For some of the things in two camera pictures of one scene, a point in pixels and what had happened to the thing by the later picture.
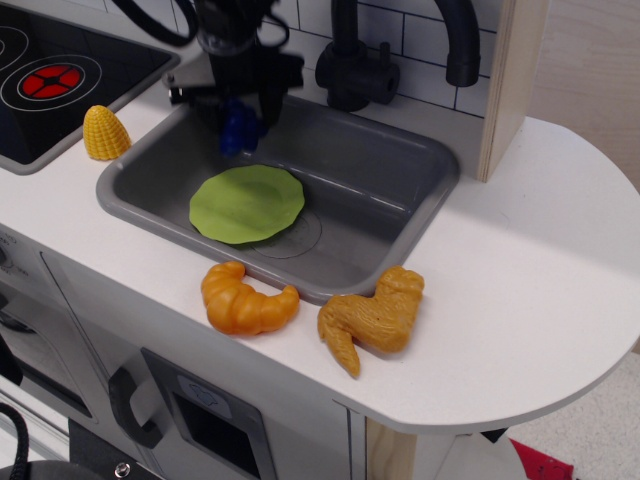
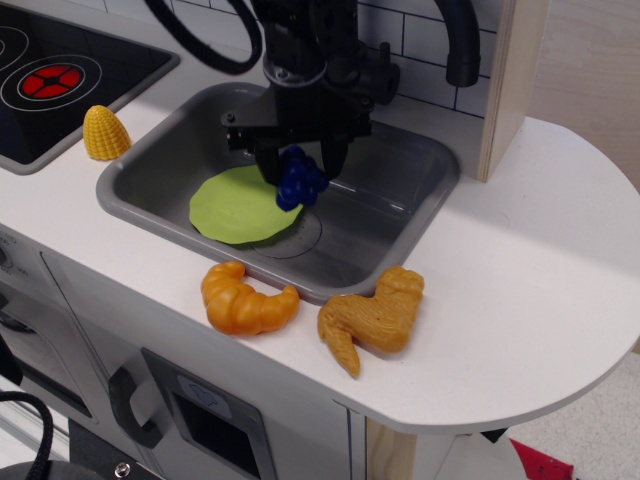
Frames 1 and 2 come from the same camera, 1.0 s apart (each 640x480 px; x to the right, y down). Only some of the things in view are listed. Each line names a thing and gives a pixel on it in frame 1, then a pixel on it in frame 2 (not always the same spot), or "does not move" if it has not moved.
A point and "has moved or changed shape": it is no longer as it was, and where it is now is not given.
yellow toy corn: x=105 y=136 does not move
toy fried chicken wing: x=381 y=320 does not move
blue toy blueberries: x=239 y=129 has moved or changed shape
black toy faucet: x=354 y=79 does not move
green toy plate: x=246 y=204 does not move
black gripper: x=244 y=74 to x=297 y=113
